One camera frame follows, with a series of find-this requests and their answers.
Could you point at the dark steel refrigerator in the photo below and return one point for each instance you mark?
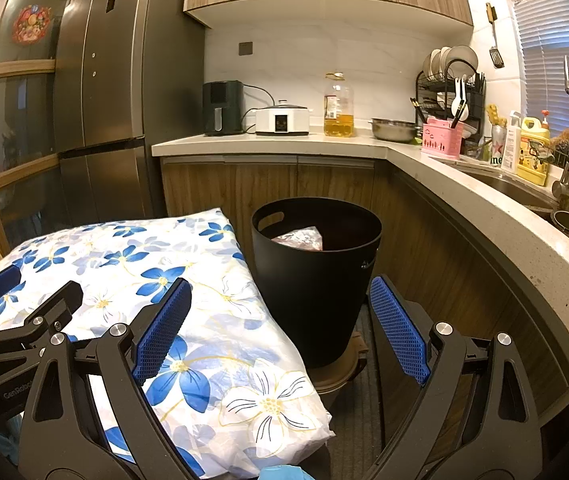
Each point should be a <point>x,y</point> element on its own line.
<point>129,75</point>

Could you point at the black air fryer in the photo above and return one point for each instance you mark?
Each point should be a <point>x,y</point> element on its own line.
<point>223,107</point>

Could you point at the wooden lower cabinets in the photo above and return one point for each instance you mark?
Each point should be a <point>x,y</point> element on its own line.
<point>431,253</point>

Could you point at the red white clear bag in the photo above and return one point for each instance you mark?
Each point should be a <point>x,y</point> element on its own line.
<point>308,239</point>

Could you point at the pink utensil basket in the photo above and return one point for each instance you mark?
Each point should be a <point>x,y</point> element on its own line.
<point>440,140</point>

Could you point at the hanging metal spatula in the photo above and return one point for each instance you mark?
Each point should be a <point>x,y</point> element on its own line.
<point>494,53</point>

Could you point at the cooking oil bottle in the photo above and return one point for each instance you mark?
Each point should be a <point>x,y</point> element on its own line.
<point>338,107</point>

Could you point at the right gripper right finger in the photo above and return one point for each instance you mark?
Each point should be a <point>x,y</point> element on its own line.
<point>498,434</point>

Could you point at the floral blue white tablecloth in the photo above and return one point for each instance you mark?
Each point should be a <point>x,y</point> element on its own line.
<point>232,392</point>

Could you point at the black dish rack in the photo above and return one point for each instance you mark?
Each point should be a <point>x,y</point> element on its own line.
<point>435,85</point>

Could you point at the wooden glass door cabinet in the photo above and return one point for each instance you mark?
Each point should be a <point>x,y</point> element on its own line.
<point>31,192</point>

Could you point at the yellow detergent bottle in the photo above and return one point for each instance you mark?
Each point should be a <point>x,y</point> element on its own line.
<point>534,152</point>

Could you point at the steel bowl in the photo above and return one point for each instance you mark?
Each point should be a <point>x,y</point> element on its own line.
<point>393,130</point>

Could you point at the white rice spoon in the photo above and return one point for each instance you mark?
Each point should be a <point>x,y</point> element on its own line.
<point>459,102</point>

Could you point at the white slow cooker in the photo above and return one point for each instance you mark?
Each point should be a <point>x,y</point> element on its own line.
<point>283,119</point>

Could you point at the black trash bin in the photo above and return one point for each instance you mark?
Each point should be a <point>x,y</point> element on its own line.
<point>316,297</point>

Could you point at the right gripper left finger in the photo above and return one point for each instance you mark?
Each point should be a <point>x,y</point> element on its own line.
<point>61,434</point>

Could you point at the white slim bottle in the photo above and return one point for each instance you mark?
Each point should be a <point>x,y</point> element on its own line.
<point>510,157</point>

